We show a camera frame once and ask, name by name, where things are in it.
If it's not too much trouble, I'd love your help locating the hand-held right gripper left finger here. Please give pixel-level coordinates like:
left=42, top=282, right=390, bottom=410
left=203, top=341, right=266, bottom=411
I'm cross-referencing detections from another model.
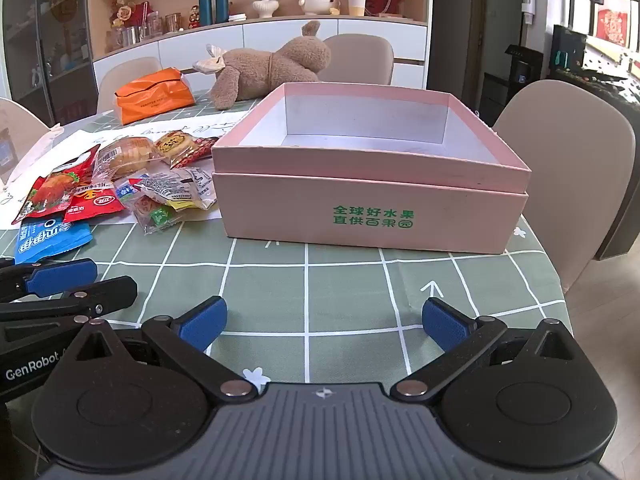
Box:
left=65, top=296, right=258, bottom=398

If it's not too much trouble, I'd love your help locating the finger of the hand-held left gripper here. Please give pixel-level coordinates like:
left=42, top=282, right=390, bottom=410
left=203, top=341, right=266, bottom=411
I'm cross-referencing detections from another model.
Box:
left=0, top=275, right=138, bottom=323
left=0, top=258, right=98, bottom=302

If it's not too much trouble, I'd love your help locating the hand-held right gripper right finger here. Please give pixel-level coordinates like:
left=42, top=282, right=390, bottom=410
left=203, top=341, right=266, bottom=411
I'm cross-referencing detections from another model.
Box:
left=387, top=297, right=581, bottom=403

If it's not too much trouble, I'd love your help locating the blue snack packet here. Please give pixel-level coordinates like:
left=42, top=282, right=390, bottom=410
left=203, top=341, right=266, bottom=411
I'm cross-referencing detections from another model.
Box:
left=14, top=217, right=93, bottom=266

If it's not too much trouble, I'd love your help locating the small red snack packet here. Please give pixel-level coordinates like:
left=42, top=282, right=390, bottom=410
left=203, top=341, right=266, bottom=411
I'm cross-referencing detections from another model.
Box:
left=62, top=191, right=126, bottom=223

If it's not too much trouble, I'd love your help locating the large red snack packet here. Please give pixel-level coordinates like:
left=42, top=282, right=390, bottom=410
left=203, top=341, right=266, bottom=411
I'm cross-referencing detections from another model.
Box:
left=11, top=144, right=101, bottom=226

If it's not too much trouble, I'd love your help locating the pastry packet with green label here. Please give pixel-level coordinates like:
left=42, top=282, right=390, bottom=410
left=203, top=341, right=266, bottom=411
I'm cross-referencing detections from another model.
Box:
left=131, top=195, right=186, bottom=236

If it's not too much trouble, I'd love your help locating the small blue white candy packet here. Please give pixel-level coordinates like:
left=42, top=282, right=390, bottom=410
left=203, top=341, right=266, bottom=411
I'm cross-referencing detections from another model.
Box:
left=114, top=180, right=138, bottom=206

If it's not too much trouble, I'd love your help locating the clear packet with printed label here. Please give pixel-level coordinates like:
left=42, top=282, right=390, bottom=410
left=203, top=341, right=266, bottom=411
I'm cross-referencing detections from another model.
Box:
left=129, top=166, right=218, bottom=211

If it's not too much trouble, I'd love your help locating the round pastry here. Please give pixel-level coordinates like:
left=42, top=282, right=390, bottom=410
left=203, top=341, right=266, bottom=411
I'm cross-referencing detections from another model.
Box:
left=92, top=135, right=168, bottom=181

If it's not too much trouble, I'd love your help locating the pink cardboard box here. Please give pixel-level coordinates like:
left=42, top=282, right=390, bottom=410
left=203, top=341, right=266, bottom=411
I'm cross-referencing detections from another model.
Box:
left=210, top=82, right=532, bottom=256

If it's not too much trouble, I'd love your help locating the yellow pastry packet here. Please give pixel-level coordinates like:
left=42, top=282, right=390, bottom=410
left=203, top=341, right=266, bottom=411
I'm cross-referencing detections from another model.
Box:
left=152, top=129, right=221, bottom=170

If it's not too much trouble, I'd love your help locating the green checked tablecloth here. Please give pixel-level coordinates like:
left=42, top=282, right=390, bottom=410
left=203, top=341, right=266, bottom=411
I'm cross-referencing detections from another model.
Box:
left=0, top=87, right=568, bottom=386

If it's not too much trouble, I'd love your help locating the white printed paper sheet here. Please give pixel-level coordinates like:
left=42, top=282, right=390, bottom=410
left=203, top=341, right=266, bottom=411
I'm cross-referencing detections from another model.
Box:
left=0, top=119, right=248, bottom=231

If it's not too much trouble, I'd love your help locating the beige dining chair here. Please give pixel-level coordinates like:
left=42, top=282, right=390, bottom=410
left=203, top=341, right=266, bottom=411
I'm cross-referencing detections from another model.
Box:
left=317, top=34, right=395, bottom=86
left=96, top=56, right=163, bottom=113
left=492, top=80, right=638, bottom=293
left=0, top=97, right=53, bottom=133

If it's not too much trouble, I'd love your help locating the orange plastic bag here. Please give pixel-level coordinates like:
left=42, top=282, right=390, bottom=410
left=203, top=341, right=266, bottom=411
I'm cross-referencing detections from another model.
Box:
left=114, top=67, right=197, bottom=126

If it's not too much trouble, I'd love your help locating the glass display cabinet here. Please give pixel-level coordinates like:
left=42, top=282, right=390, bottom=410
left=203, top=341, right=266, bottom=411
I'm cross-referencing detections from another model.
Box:
left=0, top=0, right=96, bottom=126

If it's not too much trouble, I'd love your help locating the black water dispenser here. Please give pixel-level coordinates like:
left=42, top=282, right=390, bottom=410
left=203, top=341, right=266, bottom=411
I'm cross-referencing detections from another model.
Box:
left=480, top=45, right=543, bottom=126

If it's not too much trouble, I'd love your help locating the brown plush toy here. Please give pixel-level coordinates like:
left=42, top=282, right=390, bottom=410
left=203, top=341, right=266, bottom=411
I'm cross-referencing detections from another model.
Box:
left=192, top=20, right=333, bottom=111

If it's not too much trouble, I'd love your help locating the gold flower ornament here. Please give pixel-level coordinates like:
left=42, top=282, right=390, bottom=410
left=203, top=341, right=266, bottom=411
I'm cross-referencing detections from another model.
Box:
left=110, top=0, right=151, bottom=28

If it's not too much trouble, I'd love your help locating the white cabinet with wooden shelves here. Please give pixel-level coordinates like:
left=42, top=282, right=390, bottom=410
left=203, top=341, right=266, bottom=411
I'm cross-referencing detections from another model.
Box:
left=87, top=0, right=433, bottom=106

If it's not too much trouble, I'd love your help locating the red framed picture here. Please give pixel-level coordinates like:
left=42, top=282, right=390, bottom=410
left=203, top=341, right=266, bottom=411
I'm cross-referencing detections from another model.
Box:
left=595, top=7, right=630, bottom=48

